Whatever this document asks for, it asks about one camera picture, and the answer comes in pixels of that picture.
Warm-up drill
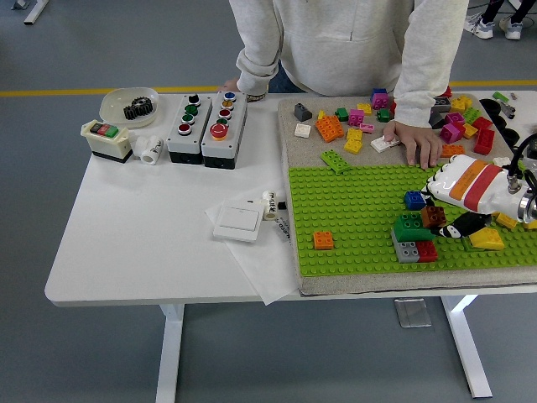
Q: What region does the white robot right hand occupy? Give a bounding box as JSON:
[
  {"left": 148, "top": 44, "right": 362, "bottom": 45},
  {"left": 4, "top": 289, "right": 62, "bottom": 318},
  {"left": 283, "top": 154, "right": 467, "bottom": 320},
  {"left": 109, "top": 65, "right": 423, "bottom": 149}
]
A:
[{"left": 420, "top": 154, "right": 528, "bottom": 240}]

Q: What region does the person's left hand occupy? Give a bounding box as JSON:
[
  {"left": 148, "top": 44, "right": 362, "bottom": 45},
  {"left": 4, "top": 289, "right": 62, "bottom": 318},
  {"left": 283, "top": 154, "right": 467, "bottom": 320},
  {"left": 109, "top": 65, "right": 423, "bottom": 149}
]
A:
[{"left": 383, "top": 120, "right": 445, "bottom": 171}]

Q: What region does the brown square toy brick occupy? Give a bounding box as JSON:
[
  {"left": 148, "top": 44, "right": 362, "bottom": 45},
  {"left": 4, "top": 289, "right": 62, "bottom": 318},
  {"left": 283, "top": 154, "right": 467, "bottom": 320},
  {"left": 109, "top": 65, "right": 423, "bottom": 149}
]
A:
[{"left": 420, "top": 205, "right": 448, "bottom": 229}]

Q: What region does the magenta toy brick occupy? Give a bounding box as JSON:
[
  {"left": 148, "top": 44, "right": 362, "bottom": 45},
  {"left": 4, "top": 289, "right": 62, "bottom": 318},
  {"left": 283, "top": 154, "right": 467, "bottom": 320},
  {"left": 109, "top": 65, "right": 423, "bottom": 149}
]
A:
[{"left": 439, "top": 122, "right": 467, "bottom": 144}]

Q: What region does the red long toy brick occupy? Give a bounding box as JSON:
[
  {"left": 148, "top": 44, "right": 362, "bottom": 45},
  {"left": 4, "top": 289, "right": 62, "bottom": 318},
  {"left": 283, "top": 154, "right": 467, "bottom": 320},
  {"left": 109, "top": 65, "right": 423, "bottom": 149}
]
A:
[{"left": 473, "top": 128, "right": 497, "bottom": 155}]

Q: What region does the yellow curved brick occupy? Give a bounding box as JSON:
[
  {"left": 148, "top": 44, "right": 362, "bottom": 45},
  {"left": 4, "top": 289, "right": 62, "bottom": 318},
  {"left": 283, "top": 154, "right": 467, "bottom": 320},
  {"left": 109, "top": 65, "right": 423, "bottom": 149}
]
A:
[{"left": 468, "top": 228, "right": 505, "bottom": 252}]

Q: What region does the green long toy brick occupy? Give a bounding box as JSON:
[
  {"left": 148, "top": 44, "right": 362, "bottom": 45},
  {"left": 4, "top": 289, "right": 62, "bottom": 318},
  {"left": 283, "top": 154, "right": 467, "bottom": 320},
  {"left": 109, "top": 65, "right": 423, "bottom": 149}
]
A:
[{"left": 393, "top": 212, "right": 437, "bottom": 243}]

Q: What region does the orange wide toy brick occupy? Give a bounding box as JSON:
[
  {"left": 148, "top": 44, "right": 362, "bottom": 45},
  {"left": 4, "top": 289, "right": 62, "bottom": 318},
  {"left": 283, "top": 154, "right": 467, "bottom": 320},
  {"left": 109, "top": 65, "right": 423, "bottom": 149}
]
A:
[{"left": 314, "top": 115, "right": 346, "bottom": 144}]

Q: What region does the grey toy brick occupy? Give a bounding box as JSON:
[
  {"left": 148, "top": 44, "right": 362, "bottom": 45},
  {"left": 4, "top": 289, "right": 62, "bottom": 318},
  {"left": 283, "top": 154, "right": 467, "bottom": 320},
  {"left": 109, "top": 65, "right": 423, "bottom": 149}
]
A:
[{"left": 391, "top": 228, "right": 420, "bottom": 264}]

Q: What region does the orange square toy brick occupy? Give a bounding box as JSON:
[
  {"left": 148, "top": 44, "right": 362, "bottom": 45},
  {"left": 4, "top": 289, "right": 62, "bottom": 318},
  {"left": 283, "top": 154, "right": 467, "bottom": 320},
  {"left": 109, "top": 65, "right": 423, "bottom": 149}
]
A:
[{"left": 312, "top": 231, "right": 336, "bottom": 252}]

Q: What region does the white double tile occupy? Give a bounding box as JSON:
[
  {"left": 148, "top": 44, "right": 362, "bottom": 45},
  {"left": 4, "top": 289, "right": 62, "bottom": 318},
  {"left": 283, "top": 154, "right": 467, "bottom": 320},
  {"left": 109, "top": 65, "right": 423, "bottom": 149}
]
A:
[{"left": 370, "top": 134, "right": 403, "bottom": 154}]

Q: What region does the grey emergency-stop control box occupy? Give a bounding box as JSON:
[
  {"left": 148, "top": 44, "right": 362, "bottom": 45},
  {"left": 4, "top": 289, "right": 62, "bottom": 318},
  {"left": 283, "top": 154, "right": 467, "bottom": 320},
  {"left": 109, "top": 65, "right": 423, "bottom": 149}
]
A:
[{"left": 201, "top": 90, "right": 248, "bottom": 170}]

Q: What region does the grey four-button control box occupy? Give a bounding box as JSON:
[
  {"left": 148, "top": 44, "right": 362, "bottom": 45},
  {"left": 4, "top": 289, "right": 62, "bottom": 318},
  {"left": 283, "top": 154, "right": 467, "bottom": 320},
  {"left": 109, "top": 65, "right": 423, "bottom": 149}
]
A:
[{"left": 166, "top": 92, "right": 213, "bottom": 165}]

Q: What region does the green flat studded plate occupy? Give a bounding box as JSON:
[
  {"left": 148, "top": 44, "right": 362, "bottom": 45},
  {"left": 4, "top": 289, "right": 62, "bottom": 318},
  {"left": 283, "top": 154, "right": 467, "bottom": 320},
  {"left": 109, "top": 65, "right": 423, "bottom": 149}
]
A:
[{"left": 320, "top": 149, "right": 352, "bottom": 175}]

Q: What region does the lime green studded baseplate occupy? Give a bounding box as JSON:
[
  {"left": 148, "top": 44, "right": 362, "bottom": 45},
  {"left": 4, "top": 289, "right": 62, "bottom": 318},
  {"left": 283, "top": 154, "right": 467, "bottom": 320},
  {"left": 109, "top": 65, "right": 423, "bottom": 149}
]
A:
[{"left": 287, "top": 161, "right": 537, "bottom": 279}]

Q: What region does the white pipe tee fitting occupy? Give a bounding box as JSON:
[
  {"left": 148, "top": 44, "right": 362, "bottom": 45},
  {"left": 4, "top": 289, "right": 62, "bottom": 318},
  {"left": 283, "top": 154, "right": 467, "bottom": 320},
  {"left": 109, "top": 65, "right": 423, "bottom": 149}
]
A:
[{"left": 133, "top": 134, "right": 165, "bottom": 165}]

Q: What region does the person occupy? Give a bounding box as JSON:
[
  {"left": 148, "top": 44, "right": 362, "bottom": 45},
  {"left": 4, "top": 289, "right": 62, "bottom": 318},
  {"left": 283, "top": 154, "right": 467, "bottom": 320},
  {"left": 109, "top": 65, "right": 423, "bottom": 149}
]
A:
[
  {"left": 221, "top": 0, "right": 471, "bottom": 171},
  {"left": 463, "top": 0, "right": 525, "bottom": 41}
]

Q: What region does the white plastic bowl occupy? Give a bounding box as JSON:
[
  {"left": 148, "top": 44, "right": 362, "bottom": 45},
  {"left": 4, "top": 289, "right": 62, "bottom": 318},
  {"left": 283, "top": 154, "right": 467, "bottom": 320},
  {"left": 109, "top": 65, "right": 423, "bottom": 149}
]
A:
[{"left": 99, "top": 86, "right": 161, "bottom": 129}]

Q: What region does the silver floor plate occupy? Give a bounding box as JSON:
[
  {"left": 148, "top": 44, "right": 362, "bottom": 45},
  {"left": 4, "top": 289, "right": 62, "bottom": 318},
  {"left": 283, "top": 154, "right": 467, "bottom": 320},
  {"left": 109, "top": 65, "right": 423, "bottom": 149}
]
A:
[{"left": 393, "top": 296, "right": 433, "bottom": 329}]

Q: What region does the printed label strip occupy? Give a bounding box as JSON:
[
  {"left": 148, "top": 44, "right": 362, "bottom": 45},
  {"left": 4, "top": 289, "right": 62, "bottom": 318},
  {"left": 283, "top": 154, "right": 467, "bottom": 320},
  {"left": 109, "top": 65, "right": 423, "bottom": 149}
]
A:
[{"left": 273, "top": 213, "right": 294, "bottom": 247}]

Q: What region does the white table leg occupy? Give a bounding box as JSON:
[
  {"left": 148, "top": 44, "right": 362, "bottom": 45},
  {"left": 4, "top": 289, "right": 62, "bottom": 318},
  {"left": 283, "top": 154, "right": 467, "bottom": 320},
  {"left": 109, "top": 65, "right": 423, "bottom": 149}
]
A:
[
  {"left": 440, "top": 295, "right": 493, "bottom": 400},
  {"left": 154, "top": 304, "right": 186, "bottom": 403}
]

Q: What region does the white table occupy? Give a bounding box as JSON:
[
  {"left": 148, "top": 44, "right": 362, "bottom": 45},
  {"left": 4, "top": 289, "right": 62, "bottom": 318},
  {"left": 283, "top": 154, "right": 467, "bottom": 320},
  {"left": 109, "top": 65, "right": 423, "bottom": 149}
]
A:
[{"left": 44, "top": 90, "right": 537, "bottom": 403}]

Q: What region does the white paper sheet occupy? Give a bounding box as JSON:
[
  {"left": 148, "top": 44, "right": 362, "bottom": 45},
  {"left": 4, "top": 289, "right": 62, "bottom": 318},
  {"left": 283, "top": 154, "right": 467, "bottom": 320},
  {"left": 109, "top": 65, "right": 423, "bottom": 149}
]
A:
[{"left": 204, "top": 184, "right": 300, "bottom": 306}]

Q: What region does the white furniture foot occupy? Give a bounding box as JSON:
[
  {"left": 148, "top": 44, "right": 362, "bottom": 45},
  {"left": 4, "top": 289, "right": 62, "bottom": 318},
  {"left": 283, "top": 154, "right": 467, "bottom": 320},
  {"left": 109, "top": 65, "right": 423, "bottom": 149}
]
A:
[{"left": 11, "top": 0, "right": 50, "bottom": 25}]

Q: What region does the white wall switch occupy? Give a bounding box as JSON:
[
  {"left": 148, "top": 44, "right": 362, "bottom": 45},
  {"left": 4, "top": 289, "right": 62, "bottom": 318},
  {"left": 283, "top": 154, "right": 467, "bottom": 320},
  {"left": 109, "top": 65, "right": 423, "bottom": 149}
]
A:
[{"left": 212, "top": 200, "right": 263, "bottom": 244}]

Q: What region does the cream red-green switch box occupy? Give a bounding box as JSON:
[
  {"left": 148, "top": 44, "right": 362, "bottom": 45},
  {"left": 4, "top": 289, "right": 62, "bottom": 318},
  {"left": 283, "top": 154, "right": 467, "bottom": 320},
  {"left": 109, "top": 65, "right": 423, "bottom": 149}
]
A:
[{"left": 80, "top": 119, "right": 134, "bottom": 165}]

